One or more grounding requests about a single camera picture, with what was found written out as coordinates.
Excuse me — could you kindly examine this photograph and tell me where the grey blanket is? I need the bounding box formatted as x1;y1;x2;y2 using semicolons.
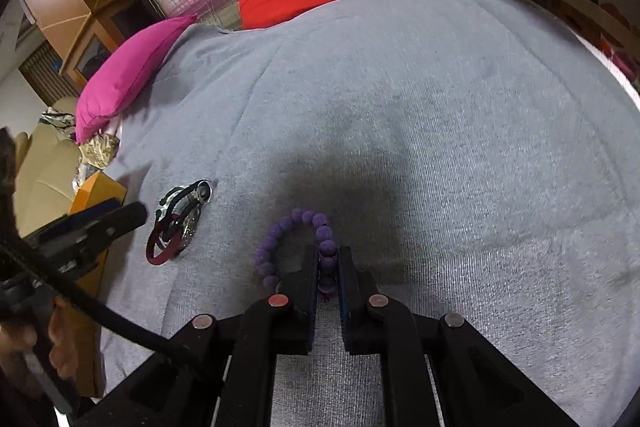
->
97;0;640;427

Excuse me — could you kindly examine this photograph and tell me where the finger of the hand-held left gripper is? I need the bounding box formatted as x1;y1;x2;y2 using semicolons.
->
60;200;123;229
30;201;149;260

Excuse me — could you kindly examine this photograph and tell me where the matte purple bead bracelet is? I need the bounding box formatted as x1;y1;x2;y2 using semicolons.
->
255;208;340;303

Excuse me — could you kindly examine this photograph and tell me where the pink pillow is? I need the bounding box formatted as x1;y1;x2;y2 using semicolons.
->
75;14;198;145

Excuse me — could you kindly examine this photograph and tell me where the patterned beige cloth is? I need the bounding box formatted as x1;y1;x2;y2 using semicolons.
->
40;107;121;170

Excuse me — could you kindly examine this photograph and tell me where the beige leather sofa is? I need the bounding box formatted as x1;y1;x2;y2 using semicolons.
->
12;97;83;238

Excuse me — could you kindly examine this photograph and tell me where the dark slatted grille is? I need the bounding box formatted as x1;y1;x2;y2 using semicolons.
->
20;39;68;108

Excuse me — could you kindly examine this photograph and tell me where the orange cardboard box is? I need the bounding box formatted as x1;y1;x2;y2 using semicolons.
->
50;172;128;400

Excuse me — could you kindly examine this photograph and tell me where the silver metal bangle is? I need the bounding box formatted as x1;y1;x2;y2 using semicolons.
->
177;186;214;254

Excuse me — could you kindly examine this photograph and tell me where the person's left hand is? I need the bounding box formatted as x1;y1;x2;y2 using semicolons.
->
0;299;83;400

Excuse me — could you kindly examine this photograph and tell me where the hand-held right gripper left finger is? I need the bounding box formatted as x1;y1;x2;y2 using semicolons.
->
65;245;321;427

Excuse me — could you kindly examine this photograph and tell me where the dark red bangle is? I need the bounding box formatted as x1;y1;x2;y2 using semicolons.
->
146;214;187;267

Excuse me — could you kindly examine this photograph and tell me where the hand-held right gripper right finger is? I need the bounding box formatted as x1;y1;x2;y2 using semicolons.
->
337;246;581;427

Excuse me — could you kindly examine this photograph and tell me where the black cord bracelet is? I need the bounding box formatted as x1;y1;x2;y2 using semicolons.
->
159;179;213;219

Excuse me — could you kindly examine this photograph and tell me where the black braided cable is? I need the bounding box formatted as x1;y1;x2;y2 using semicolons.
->
0;239;223;383

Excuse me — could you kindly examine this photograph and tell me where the red white printed cloth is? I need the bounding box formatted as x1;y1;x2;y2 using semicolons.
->
595;0;640;82

